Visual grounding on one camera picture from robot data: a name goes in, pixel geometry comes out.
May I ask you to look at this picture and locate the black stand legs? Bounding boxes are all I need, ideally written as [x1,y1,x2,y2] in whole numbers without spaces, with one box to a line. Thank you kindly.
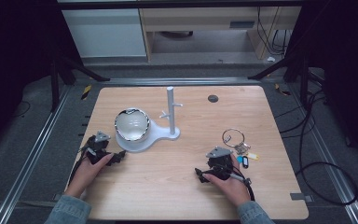
[49,54,112,113]
[247,50,312,105]

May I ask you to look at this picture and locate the person's left hand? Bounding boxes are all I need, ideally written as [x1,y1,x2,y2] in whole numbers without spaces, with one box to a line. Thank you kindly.
[63,152,115,199]

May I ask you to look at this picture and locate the black cables under desk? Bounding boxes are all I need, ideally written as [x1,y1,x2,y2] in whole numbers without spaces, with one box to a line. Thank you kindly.
[255,6,294,58]

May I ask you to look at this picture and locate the person's right hand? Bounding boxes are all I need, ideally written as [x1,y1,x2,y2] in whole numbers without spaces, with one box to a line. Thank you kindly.
[201,172,252,208]

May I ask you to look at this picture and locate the shiny metal bowl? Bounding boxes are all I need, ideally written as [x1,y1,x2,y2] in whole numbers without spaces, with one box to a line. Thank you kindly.
[114,107,151,142]

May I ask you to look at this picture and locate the black curtain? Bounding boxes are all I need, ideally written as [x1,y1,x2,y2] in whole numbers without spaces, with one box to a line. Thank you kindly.
[0,0,85,158]
[283,0,358,171]

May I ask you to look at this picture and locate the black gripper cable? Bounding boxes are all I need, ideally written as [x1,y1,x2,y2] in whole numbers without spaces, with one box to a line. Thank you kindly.
[67,148,90,187]
[228,163,256,202]

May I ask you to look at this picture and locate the white stand with peg pole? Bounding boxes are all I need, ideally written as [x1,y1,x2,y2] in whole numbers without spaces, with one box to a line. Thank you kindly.
[115,86,184,153]

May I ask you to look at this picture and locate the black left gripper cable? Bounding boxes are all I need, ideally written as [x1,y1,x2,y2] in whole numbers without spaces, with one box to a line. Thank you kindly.
[67,148,90,187]

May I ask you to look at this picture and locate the yellow black tape strip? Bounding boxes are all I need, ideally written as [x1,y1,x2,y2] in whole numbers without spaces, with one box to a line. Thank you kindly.
[80,84,93,101]
[274,83,293,97]

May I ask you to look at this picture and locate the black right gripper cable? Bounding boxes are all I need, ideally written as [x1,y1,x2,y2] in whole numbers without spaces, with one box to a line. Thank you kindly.
[228,163,256,202]

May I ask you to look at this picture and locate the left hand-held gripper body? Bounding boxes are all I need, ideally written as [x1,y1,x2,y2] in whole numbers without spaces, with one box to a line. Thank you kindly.
[79,130,114,165]

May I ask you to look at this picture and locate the thin black floor cable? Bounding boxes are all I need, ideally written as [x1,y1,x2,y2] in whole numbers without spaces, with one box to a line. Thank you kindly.
[11,100,32,119]

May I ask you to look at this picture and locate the white cabinet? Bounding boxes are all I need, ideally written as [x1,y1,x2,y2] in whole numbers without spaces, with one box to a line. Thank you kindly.
[61,7,147,59]

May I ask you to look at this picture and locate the aluminium floor rail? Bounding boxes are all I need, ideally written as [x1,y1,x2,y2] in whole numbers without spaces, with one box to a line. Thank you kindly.
[101,77,264,87]
[287,83,358,224]
[0,85,73,224]

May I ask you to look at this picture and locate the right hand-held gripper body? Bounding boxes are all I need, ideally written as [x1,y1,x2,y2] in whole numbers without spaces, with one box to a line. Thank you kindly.
[205,146,235,181]

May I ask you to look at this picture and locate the long black floor cable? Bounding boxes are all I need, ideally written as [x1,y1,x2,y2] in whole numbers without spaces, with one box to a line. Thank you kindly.
[273,89,358,206]

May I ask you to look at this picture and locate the light wooden desk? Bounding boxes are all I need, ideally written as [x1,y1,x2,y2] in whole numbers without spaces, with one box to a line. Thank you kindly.
[138,6,303,62]

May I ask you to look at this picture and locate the key ring with keys and tags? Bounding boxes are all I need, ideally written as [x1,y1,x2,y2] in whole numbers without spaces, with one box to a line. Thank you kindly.
[221,128,261,170]

